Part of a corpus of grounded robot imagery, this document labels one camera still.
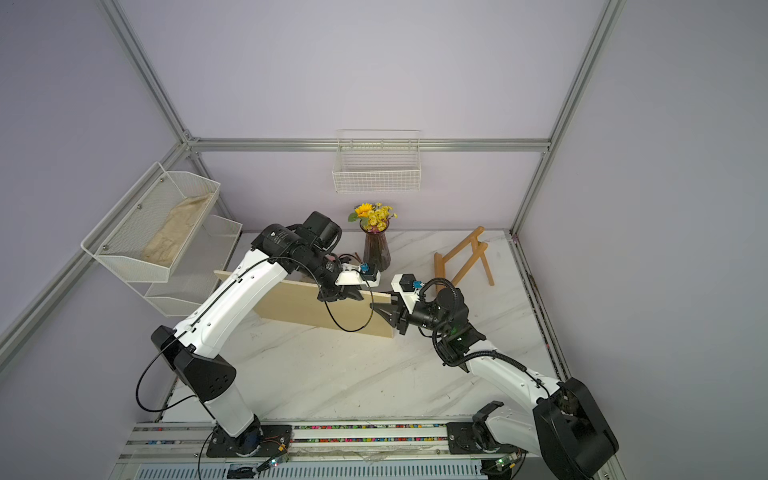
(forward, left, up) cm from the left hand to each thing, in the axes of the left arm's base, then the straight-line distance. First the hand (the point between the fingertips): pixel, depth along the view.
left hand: (354, 293), depth 71 cm
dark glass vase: (+27, -4, -14) cm, 30 cm away
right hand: (-1, -5, -3) cm, 6 cm away
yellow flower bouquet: (+29, -4, -1) cm, 29 cm away
